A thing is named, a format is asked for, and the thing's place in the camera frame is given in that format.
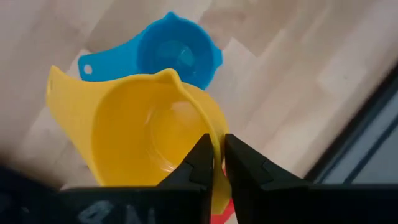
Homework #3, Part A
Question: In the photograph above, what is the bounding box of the yellow measuring cup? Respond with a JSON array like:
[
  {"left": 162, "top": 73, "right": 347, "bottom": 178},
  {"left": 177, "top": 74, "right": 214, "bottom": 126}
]
[{"left": 45, "top": 65, "right": 233, "bottom": 215}]

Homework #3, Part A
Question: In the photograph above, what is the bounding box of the large teal measuring cup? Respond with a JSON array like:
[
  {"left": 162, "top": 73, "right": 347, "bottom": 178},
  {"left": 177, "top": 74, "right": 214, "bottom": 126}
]
[{"left": 77, "top": 11, "right": 223, "bottom": 91}]

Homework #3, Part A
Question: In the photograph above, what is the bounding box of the black aluminium table frame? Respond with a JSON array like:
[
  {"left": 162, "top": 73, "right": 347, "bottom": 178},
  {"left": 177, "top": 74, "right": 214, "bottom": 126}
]
[{"left": 304, "top": 62, "right": 398, "bottom": 184}]

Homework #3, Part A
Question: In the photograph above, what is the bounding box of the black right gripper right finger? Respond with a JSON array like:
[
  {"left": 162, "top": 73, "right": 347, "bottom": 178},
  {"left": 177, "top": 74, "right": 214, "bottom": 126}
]
[{"left": 224, "top": 133, "right": 312, "bottom": 224}]

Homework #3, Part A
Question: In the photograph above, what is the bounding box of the red measuring cup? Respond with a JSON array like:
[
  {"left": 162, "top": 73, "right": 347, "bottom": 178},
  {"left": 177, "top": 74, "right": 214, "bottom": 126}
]
[{"left": 211, "top": 198, "right": 236, "bottom": 224}]

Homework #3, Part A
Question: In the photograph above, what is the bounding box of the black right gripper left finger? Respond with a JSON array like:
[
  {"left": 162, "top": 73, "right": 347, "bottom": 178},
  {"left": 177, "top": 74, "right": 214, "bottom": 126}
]
[{"left": 157, "top": 133, "right": 216, "bottom": 224}]

